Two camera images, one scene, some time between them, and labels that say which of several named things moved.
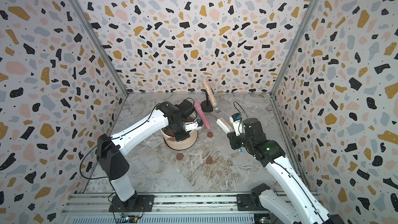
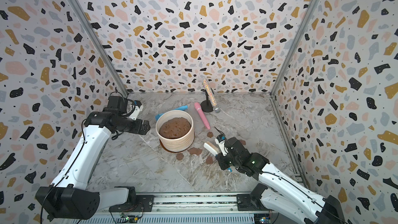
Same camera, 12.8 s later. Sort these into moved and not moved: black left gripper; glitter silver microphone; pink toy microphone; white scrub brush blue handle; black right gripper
Moved: black left gripper; white scrub brush blue handle; black right gripper
Not moved: glitter silver microphone; pink toy microphone
